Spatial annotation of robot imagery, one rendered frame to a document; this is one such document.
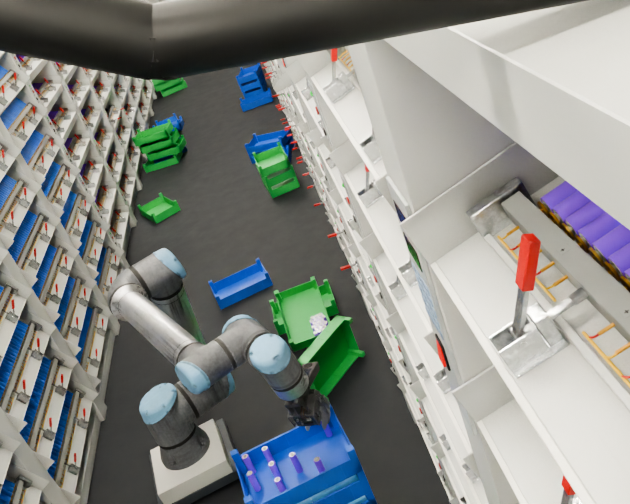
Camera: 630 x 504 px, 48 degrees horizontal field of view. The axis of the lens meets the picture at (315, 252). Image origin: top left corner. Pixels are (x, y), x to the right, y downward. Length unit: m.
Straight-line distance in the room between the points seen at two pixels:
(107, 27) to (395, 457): 2.40
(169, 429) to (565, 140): 2.47
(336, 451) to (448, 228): 1.41
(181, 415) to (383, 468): 0.73
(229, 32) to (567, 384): 0.32
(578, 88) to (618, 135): 0.03
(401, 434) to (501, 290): 2.11
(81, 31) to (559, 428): 0.34
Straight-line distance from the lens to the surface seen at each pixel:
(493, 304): 0.55
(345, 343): 3.03
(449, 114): 0.58
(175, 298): 2.31
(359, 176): 1.29
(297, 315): 3.29
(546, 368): 0.49
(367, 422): 2.73
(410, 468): 2.53
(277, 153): 4.92
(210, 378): 1.75
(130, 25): 0.24
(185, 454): 2.71
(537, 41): 0.27
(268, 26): 0.24
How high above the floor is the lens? 1.84
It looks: 28 degrees down
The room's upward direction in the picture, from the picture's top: 21 degrees counter-clockwise
